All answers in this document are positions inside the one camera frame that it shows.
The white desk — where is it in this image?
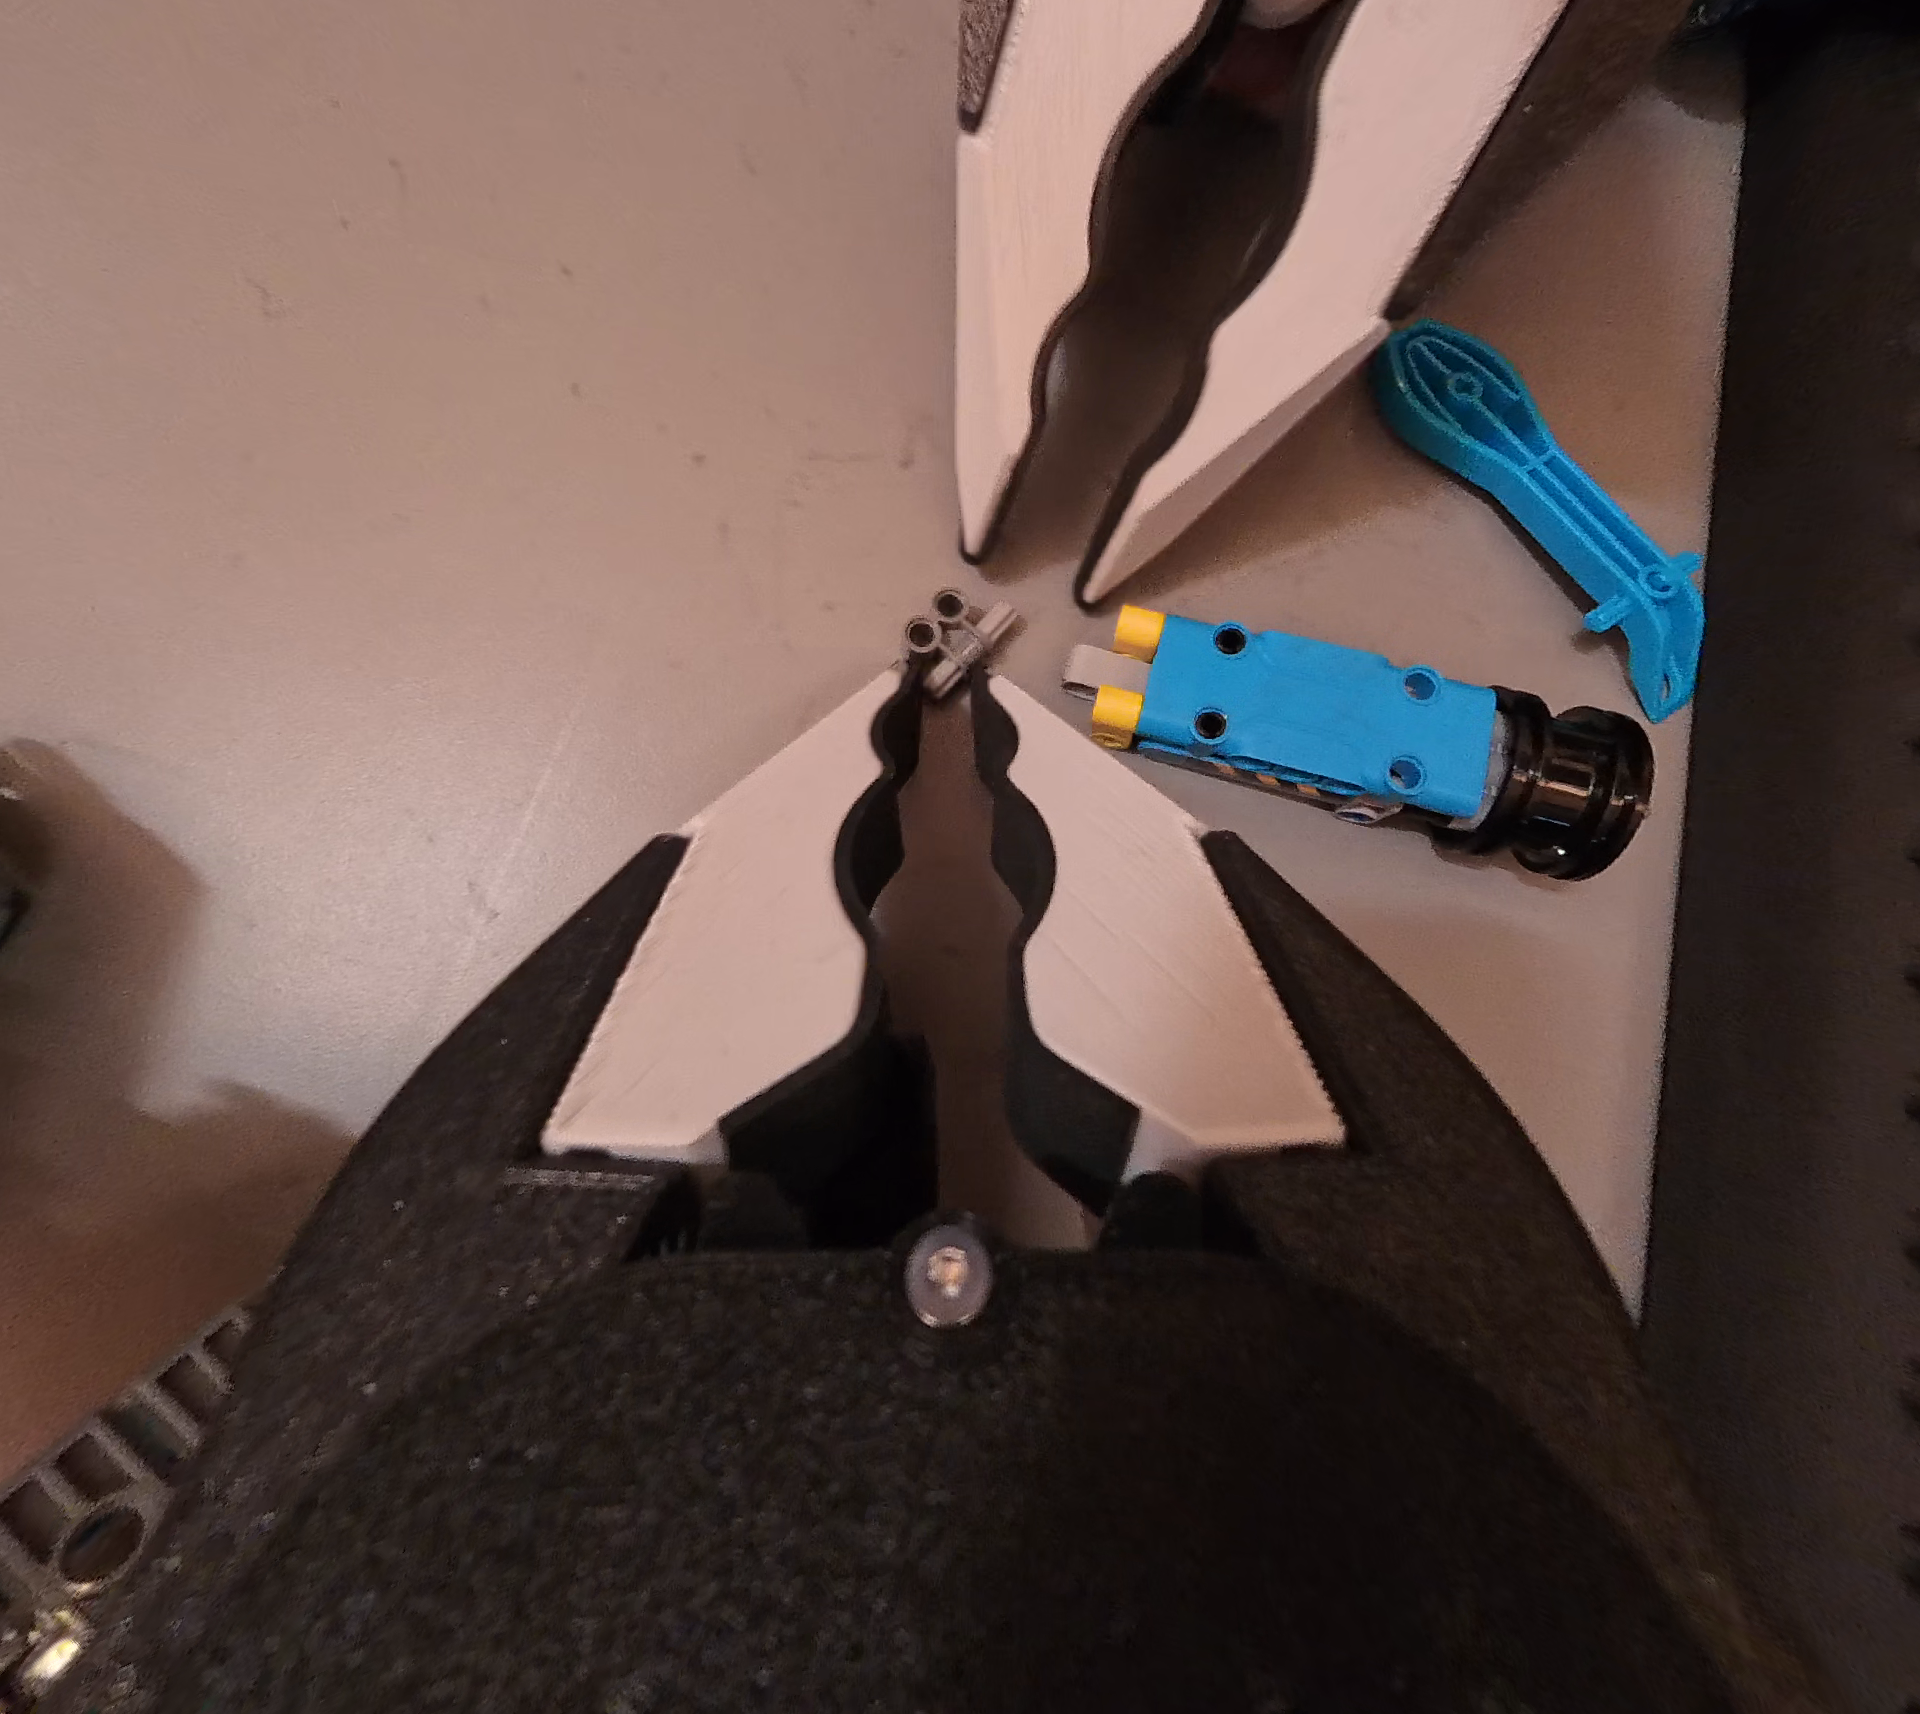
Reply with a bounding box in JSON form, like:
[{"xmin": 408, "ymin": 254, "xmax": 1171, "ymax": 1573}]
[{"xmin": 0, "ymin": 0, "xmax": 1750, "ymax": 1522}]

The blue brick separator tool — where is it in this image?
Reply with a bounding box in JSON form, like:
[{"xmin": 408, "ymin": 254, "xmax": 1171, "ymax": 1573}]
[{"xmin": 1367, "ymin": 318, "xmax": 1712, "ymax": 725}]

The blue tracked toy robot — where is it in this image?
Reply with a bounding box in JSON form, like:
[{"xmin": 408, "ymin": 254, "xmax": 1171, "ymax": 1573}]
[{"xmin": 0, "ymin": 730, "xmax": 260, "ymax": 1714}]

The blue grey brick assembly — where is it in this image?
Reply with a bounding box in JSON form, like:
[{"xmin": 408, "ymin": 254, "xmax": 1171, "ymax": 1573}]
[{"xmin": 1062, "ymin": 604, "xmax": 1659, "ymax": 884}]

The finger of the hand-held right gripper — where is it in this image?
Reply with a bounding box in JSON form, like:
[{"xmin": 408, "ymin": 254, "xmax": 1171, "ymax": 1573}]
[
  {"xmin": 1072, "ymin": 0, "xmax": 1583, "ymax": 614},
  {"xmin": 952, "ymin": 0, "xmax": 1244, "ymax": 568}
]

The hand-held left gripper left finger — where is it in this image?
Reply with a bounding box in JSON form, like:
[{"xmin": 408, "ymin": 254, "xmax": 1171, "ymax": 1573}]
[{"xmin": 539, "ymin": 670, "xmax": 919, "ymax": 1164}]

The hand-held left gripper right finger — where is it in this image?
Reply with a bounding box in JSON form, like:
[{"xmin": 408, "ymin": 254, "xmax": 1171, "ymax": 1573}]
[{"xmin": 966, "ymin": 670, "xmax": 1348, "ymax": 1215}]

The grey double connector piece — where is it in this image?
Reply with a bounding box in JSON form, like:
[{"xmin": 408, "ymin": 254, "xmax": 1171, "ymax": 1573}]
[{"xmin": 895, "ymin": 586, "xmax": 1025, "ymax": 704}]

